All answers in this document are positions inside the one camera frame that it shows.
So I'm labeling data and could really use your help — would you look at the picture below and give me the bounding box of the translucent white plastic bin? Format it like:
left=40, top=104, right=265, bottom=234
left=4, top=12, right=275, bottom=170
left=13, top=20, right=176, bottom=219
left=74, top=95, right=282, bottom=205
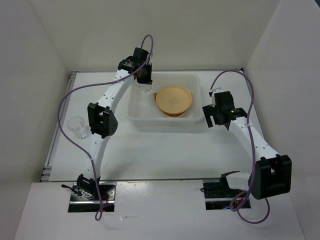
left=125, top=72, right=204, bottom=127

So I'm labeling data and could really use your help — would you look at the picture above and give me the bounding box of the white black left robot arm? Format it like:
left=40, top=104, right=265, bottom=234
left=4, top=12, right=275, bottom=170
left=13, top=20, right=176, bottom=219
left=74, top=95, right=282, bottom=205
left=76, top=47, right=152, bottom=200

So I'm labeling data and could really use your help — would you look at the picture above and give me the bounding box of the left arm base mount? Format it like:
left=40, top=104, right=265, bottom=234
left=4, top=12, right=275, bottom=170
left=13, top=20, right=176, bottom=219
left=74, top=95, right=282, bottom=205
left=61, top=182, right=116, bottom=213

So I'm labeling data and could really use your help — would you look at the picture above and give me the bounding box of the clear glass cup front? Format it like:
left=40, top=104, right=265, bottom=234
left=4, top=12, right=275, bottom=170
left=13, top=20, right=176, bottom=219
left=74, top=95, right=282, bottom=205
left=67, top=116, right=89, bottom=139

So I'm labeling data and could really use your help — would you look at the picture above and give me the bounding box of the clear glass cup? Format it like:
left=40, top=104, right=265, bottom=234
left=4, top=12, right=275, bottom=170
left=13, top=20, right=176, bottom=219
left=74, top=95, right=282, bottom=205
left=134, top=81, right=152, bottom=94
left=67, top=116, right=89, bottom=139

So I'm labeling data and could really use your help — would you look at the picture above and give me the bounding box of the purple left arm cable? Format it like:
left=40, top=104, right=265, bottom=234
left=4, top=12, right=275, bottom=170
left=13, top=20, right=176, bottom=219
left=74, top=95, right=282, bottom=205
left=58, top=34, right=155, bottom=221

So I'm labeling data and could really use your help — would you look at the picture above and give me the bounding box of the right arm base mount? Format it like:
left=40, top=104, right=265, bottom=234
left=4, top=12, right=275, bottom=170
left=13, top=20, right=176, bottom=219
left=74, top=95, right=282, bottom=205
left=200, top=178, right=242, bottom=211

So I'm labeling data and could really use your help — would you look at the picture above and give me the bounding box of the woven bamboo triangular tray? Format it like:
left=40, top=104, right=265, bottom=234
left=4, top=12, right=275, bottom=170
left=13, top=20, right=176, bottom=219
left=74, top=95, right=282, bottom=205
left=152, top=92, right=193, bottom=118

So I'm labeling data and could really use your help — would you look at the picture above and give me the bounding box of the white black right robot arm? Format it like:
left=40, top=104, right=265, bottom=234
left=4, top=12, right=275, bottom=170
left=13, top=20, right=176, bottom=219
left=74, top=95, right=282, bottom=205
left=202, top=88, right=292, bottom=200

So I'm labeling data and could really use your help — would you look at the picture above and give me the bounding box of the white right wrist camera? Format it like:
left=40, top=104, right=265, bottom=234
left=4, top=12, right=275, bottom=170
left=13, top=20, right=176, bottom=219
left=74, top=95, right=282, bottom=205
left=209, top=87, right=222, bottom=107

